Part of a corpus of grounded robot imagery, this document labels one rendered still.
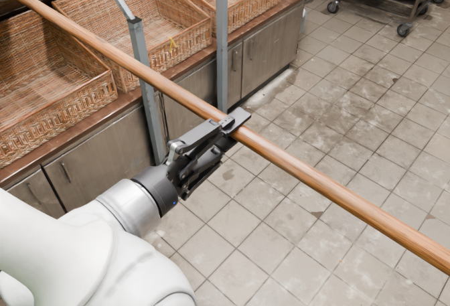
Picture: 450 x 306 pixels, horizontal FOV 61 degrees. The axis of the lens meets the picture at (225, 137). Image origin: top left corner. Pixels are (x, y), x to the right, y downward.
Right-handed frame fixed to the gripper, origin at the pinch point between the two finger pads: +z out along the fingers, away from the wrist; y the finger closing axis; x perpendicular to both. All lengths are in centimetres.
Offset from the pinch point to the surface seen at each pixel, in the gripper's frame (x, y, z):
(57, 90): -113, 61, 13
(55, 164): -84, 70, -8
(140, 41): -79, 33, 37
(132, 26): -79, 26, 36
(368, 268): 28, 119, 66
